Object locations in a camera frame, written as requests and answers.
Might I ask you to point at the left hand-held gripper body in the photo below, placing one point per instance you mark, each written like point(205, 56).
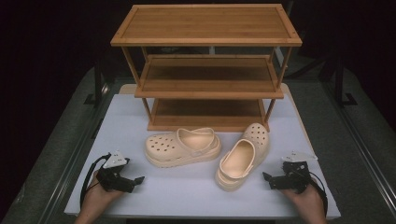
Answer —
point(112, 179)

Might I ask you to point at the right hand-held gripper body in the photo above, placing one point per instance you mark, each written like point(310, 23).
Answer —
point(295, 177)

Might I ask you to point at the beige foam clog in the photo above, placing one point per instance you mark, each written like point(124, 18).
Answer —
point(162, 146)
point(237, 161)

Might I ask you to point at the wooden three-tier shoe rack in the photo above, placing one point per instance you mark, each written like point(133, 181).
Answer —
point(205, 25)

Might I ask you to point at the person's right hand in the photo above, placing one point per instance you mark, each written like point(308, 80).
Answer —
point(303, 200)

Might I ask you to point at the black metal stand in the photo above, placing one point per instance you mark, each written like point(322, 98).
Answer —
point(98, 84)
point(339, 84)

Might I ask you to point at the metal frame rail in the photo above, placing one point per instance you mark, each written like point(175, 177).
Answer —
point(79, 149)
point(359, 143)

